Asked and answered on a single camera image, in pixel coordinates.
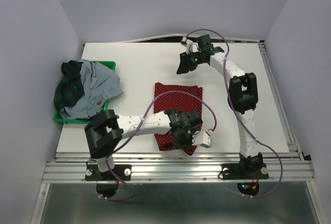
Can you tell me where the red polka dot skirt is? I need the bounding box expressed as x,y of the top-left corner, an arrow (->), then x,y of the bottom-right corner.
154,82 -> 203,156

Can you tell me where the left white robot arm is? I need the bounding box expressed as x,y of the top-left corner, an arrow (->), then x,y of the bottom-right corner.
84,109 -> 203,180

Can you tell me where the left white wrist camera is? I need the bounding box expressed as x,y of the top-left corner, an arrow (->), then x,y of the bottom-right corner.
192,130 -> 214,148

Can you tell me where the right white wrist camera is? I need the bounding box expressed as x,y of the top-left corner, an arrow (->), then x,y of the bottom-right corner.
180,37 -> 199,54

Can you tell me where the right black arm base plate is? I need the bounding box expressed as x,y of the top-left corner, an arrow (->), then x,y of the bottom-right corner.
218,163 -> 269,181

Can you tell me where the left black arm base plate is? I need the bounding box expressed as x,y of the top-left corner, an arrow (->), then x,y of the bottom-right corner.
81,163 -> 133,183

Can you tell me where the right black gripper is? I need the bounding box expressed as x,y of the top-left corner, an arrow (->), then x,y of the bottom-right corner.
175,51 -> 202,76

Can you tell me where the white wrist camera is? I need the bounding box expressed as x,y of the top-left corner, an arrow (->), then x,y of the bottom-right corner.
180,37 -> 199,54
192,130 -> 214,148

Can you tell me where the aluminium rail frame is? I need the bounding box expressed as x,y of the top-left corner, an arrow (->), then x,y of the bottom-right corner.
32,41 -> 328,223

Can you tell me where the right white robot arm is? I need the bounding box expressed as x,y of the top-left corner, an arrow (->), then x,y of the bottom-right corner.
176,35 -> 264,180

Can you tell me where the dark green plaid skirt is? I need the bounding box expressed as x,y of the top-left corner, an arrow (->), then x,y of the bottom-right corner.
53,60 -> 84,111

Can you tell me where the green plastic bin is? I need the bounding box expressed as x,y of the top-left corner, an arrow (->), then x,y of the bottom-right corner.
53,61 -> 116,124

